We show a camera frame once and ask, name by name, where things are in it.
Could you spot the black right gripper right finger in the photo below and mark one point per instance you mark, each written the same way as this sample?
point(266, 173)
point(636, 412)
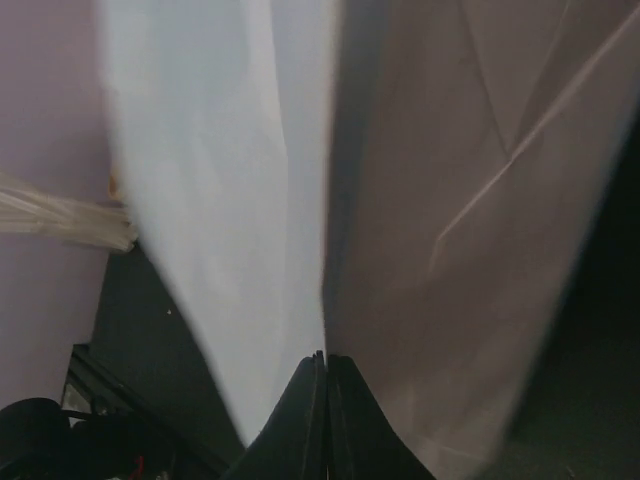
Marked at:
point(363, 445)

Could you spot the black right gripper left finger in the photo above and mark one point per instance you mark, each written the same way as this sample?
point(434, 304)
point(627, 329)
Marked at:
point(291, 444)

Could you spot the light blue paper bag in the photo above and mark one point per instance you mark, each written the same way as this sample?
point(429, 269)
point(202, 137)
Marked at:
point(408, 183)

